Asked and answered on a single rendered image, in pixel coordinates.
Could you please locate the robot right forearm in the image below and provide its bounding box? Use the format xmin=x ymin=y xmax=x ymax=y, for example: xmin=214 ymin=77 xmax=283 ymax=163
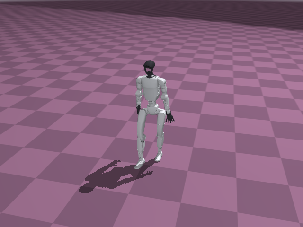
xmin=136 ymin=96 xmax=142 ymax=108

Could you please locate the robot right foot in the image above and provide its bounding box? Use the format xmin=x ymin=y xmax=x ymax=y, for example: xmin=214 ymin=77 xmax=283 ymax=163
xmin=134 ymin=158 xmax=145 ymax=169

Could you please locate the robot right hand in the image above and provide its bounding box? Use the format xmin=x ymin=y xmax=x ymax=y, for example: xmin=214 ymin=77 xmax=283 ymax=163
xmin=136 ymin=105 xmax=141 ymax=114

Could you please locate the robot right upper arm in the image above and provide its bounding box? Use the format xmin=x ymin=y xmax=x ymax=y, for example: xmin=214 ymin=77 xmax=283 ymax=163
xmin=135 ymin=76 xmax=143 ymax=97

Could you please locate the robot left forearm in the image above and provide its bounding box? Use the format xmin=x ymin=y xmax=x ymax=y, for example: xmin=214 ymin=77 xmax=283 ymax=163
xmin=163 ymin=95 xmax=170 ymax=114

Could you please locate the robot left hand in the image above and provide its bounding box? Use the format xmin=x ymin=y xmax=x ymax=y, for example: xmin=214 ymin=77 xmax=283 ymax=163
xmin=166 ymin=112 xmax=175 ymax=123

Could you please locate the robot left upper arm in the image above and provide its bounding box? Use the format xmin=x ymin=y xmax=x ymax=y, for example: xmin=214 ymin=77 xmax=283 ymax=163
xmin=157 ymin=78 xmax=167 ymax=100

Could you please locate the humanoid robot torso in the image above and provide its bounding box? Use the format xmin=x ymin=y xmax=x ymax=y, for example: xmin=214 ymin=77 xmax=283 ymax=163
xmin=141 ymin=74 xmax=160 ymax=115

